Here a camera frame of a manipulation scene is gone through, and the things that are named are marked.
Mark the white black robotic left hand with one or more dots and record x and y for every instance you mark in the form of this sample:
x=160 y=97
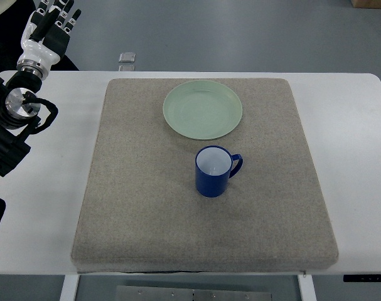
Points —
x=46 y=37

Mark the blue enamel cup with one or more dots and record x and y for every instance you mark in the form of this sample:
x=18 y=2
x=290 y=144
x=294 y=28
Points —
x=214 y=166

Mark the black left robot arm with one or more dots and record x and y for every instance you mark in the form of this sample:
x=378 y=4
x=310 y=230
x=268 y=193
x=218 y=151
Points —
x=22 y=114

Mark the upper metal floor plate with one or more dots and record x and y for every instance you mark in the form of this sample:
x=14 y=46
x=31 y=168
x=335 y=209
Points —
x=127 y=57

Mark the metal floor plate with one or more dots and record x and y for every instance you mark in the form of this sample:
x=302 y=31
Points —
x=127 y=57
x=126 y=68

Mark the lower metal floor plate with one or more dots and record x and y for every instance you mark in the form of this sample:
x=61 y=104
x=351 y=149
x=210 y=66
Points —
x=126 y=68

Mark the light green plate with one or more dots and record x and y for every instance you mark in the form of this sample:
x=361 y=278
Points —
x=202 y=109

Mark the left white table leg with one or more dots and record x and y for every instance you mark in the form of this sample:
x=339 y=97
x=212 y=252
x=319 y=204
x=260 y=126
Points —
x=69 y=288

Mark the white table leg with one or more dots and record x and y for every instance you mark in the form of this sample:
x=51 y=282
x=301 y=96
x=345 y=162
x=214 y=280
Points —
x=306 y=288
x=69 y=288

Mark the cardboard box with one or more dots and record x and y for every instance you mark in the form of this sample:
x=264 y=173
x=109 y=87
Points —
x=369 y=4

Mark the right white table leg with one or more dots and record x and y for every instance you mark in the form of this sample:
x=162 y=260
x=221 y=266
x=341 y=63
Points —
x=306 y=288

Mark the table control panel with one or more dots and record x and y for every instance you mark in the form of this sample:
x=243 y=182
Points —
x=367 y=278

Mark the grey metal base plate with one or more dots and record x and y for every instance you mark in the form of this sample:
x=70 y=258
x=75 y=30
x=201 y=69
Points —
x=159 y=293

